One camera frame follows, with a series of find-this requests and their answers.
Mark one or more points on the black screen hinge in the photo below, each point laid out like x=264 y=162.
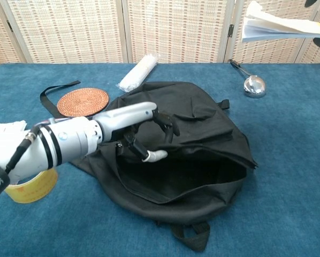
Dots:
x=231 y=30
x=9 y=26

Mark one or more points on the white tissue pack red print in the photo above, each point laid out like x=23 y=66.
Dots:
x=13 y=125

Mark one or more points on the yellow and white book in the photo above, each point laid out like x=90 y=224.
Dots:
x=269 y=26

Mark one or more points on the woven bamboo folding screen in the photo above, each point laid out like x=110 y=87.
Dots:
x=69 y=32

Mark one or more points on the black fabric backpack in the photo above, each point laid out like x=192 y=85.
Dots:
x=202 y=128

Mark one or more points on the round woven rattan coaster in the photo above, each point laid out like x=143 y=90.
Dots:
x=79 y=101

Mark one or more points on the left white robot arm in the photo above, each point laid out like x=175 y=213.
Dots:
x=69 y=139

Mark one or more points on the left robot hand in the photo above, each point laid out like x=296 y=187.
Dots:
x=122 y=117

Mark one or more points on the yellowish clear tape roll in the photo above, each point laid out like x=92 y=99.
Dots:
x=37 y=190

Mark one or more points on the plastic-wrapped white cup stack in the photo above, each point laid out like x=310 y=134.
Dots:
x=136 y=75

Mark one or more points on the blue carpet table cover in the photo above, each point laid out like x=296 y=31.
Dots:
x=69 y=227

